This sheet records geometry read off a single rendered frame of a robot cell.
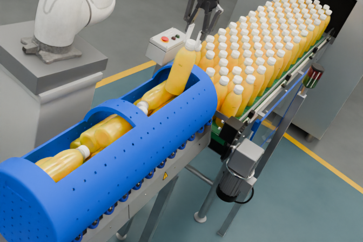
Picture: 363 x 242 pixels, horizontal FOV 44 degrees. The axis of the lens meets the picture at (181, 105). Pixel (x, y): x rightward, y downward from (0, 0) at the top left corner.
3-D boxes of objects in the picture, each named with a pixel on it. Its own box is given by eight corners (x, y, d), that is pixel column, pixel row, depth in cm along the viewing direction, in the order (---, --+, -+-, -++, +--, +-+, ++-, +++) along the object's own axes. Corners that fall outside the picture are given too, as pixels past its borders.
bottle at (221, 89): (211, 121, 207) (226, 89, 196) (199, 112, 209) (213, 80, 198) (219, 115, 212) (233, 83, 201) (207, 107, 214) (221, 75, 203)
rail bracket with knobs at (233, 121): (213, 136, 200) (221, 119, 194) (220, 129, 205) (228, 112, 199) (232, 148, 197) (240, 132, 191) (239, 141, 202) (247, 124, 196)
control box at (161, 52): (145, 55, 215) (150, 37, 209) (167, 43, 230) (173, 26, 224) (161, 66, 212) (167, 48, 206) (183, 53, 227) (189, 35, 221)
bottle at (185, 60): (170, 80, 175) (185, 39, 164) (186, 88, 173) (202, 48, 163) (162, 87, 169) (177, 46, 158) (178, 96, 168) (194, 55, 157)
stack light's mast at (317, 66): (294, 93, 209) (309, 65, 199) (298, 88, 214) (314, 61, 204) (306, 100, 207) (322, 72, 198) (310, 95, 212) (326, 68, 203)
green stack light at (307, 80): (300, 83, 205) (304, 74, 202) (304, 78, 210) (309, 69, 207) (312, 90, 204) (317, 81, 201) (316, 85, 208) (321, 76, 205)
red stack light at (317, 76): (304, 74, 202) (308, 67, 200) (309, 69, 207) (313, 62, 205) (317, 81, 201) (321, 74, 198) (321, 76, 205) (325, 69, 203)
